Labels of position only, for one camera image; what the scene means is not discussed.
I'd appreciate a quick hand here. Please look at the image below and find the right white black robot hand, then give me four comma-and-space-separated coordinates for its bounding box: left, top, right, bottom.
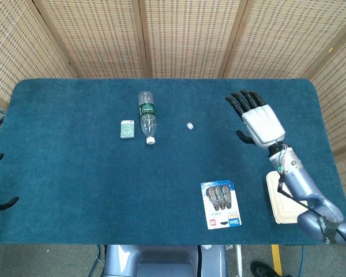
225, 90, 287, 149

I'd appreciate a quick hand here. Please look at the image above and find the woven wicker screen panel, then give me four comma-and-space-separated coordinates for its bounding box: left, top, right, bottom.
33, 0, 151, 79
138, 0, 260, 79
221, 0, 346, 80
0, 0, 77, 109
305, 11, 346, 277

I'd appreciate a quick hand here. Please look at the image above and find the beige lidded food container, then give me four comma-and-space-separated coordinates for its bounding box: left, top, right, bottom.
265, 170, 310, 225

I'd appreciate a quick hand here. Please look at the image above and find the correction tape blister pack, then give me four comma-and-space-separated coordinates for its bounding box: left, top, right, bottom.
200, 180, 243, 230

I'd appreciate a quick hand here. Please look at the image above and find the teal carpet table cover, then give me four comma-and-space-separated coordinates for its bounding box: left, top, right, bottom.
0, 78, 346, 246

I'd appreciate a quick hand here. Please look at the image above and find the clear plastic water bottle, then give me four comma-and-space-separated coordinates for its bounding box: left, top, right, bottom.
137, 90, 157, 145

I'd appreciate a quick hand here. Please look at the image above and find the green tissue pack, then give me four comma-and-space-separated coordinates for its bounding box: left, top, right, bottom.
119, 120, 136, 140

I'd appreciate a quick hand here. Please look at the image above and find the white pole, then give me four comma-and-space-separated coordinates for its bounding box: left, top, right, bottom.
233, 244, 245, 277

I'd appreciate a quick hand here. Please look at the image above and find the black shoe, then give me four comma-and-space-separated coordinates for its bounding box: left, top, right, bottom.
250, 261, 278, 277

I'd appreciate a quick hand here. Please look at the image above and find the grey robot torso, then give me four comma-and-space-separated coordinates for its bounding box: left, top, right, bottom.
103, 244, 228, 277

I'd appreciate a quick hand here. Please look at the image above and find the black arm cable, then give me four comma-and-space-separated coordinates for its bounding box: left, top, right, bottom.
277, 172, 340, 245

